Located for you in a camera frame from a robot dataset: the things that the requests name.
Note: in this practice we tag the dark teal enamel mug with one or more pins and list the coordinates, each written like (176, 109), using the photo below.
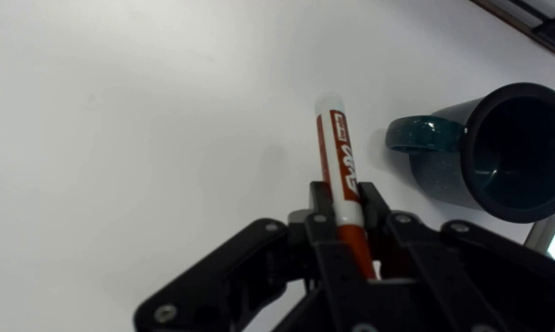
(505, 154)

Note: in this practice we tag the white marker with orange cap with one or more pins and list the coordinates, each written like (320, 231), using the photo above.
(342, 166)

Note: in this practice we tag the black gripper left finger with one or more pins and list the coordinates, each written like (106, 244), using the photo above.
(241, 270)

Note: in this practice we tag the aluminium rail frame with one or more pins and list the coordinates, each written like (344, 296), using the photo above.
(536, 19)

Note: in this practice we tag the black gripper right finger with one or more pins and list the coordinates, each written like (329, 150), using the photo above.
(462, 270)

